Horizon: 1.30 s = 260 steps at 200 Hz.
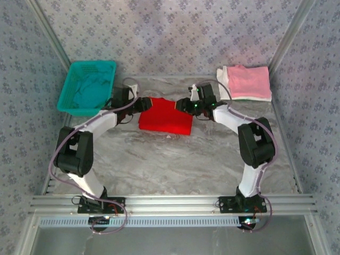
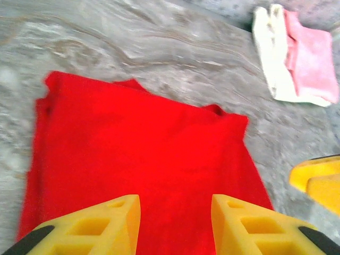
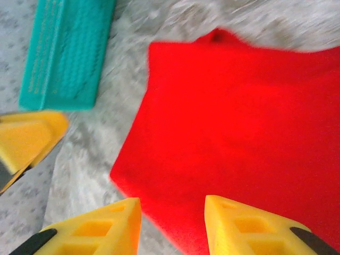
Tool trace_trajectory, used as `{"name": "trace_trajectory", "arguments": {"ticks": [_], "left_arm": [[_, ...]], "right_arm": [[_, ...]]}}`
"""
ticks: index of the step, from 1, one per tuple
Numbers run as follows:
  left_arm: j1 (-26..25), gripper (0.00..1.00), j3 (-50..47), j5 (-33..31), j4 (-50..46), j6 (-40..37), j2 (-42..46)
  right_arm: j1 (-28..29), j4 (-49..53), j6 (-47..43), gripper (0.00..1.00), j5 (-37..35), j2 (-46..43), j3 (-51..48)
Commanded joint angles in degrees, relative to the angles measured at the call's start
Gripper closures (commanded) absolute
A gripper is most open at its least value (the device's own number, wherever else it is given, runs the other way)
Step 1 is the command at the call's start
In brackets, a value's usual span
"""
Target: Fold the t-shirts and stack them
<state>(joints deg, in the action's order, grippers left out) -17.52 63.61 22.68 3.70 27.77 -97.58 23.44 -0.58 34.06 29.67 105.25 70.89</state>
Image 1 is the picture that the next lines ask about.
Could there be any aluminium extrusion mounting rail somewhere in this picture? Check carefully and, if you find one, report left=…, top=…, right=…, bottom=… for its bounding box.
left=28, top=194, right=319, bottom=215

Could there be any teal t-shirt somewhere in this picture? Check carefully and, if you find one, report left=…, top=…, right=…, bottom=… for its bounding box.
left=72, top=69, right=114, bottom=110

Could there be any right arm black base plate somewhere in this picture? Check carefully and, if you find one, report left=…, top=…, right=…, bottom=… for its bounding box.
left=218, top=195, right=268, bottom=213

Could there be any teal plastic basket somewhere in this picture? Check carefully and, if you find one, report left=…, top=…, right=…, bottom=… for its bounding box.
left=56, top=61, right=117, bottom=117

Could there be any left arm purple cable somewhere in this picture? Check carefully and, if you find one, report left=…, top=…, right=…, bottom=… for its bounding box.
left=50, top=77, right=139, bottom=235

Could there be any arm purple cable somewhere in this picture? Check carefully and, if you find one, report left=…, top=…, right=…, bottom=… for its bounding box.
left=50, top=77, right=139, bottom=235
left=216, top=81, right=278, bottom=234

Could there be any small black controller board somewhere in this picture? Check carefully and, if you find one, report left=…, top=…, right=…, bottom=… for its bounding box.
left=237, top=216, right=261, bottom=231
left=88, top=215, right=112, bottom=232

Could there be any aluminium side rail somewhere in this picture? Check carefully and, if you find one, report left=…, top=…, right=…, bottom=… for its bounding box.
left=272, top=102, right=305, bottom=194
left=39, top=169, right=58, bottom=196

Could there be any grey slotted cable duct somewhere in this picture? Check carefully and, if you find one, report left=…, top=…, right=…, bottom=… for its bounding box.
left=39, top=216, right=241, bottom=228

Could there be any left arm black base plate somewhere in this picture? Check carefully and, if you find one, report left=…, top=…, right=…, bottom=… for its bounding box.
left=77, top=196, right=126, bottom=214

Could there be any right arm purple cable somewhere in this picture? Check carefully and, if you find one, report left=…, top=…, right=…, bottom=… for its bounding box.
left=216, top=81, right=278, bottom=234

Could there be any white folded t-shirt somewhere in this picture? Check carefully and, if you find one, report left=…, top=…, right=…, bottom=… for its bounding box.
left=216, top=66, right=273, bottom=103

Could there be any red t-shirt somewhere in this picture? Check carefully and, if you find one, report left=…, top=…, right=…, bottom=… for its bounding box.
left=138, top=97, right=194, bottom=137

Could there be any grey metal lower panel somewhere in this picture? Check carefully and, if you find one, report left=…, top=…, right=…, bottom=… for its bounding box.
left=31, top=225, right=317, bottom=255

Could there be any aluminium corner post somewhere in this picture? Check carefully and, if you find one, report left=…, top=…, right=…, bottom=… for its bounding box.
left=26, top=0, right=72, bottom=70
left=268, top=0, right=318, bottom=70

